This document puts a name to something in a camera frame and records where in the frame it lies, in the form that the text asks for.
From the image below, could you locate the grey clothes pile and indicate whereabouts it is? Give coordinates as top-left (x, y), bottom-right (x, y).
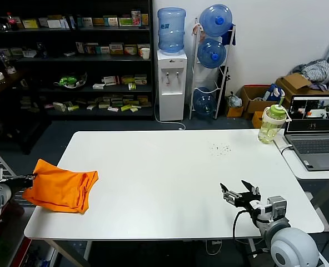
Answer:
top-left (292, 58), bottom-right (329, 84)

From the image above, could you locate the dark blue bottle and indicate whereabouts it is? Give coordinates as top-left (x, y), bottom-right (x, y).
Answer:
top-left (36, 43), bottom-right (48, 60)

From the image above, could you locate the wire grid panel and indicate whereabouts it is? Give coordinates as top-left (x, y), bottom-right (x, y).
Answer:
top-left (0, 140), bottom-right (37, 208)

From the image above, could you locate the pink tall carton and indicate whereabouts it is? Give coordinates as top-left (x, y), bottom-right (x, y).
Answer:
top-left (131, 10), bottom-right (142, 27)

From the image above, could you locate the white dispenser power cable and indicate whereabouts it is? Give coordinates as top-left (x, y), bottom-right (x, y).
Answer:
top-left (153, 91), bottom-right (187, 131)

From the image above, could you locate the cardboard box with flaps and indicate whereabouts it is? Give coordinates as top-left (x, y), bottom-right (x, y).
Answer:
top-left (240, 85), bottom-right (280, 121)

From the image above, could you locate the cola bottle red cap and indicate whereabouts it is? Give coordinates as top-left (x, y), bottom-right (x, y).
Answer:
top-left (6, 11), bottom-right (20, 31)

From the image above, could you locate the beige medicine box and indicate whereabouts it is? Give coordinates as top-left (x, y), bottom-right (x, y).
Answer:
top-left (109, 43), bottom-right (124, 56)

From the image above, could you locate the white metal jug rack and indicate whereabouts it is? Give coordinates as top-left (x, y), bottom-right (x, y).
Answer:
top-left (188, 17), bottom-right (237, 121)

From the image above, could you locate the small yellow cardboard box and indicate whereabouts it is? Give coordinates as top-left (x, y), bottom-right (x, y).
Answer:
top-left (225, 105), bottom-right (245, 118)

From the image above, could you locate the grey plastic bag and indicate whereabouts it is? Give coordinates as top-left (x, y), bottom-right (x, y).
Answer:
top-left (227, 91), bottom-right (243, 108)

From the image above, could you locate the open brown cardboard box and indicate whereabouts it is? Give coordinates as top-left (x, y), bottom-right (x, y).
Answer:
top-left (275, 72), bottom-right (329, 97)

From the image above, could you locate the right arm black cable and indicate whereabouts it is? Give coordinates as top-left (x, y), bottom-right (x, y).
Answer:
top-left (232, 209), bottom-right (266, 254)

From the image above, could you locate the red yellow medicine box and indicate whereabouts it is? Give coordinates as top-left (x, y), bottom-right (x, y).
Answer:
top-left (123, 44), bottom-right (138, 56)

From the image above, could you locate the blue water jug with label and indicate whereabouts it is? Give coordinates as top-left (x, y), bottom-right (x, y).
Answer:
top-left (157, 8), bottom-right (187, 55)

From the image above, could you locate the blue white bag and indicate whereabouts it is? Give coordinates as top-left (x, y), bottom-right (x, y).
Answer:
top-left (263, 83), bottom-right (286, 102)

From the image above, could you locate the clear plastic bottle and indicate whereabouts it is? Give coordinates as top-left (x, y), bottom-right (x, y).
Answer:
top-left (0, 53), bottom-right (17, 75)

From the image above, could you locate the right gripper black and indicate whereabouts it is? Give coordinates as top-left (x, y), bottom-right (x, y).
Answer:
top-left (220, 180), bottom-right (262, 210)

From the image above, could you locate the white yellow medicine box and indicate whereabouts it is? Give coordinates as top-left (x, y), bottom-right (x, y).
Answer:
top-left (137, 43), bottom-right (151, 56)

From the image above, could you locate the orange t-shirt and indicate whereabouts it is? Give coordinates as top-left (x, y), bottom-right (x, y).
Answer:
top-left (22, 159), bottom-right (99, 214)

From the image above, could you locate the black shelving unit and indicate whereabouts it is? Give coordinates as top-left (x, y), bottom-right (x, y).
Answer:
top-left (0, 0), bottom-right (154, 122)

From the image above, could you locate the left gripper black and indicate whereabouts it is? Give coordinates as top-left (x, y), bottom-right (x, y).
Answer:
top-left (7, 173), bottom-right (39, 190)

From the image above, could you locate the red edged cart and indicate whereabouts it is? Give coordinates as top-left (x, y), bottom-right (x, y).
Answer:
top-left (0, 189), bottom-right (33, 267)

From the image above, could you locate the teal white medicine box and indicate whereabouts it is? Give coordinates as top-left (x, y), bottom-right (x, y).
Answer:
top-left (103, 16), bottom-right (119, 28)

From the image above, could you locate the green lidded drinking bottle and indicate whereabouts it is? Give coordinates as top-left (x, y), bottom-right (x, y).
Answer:
top-left (257, 96), bottom-right (293, 146)

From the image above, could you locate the blue cloth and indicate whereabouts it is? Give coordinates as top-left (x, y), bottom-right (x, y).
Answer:
top-left (221, 23), bottom-right (237, 46)

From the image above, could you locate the glass bowl with green items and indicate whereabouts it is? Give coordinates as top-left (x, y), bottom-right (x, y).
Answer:
top-left (53, 71), bottom-right (88, 91)

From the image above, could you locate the grey laptop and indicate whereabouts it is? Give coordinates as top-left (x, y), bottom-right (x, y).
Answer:
top-left (283, 95), bottom-right (329, 171)

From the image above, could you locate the white water dispenser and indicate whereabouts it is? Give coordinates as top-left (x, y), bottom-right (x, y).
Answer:
top-left (156, 50), bottom-right (188, 122)

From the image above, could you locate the black tripod stand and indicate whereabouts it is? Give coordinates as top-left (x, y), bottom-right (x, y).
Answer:
top-left (218, 66), bottom-right (232, 97)

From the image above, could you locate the small orange cardboard box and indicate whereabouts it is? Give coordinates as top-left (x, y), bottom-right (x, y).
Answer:
top-left (251, 111), bottom-right (266, 129)

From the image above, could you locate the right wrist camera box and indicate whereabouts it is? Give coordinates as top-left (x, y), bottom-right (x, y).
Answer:
top-left (266, 195), bottom-right (288, 221)

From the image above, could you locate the white laptop cable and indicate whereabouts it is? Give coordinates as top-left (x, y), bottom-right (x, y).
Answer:
top-left (273, 137), bottom-right (293, 154)

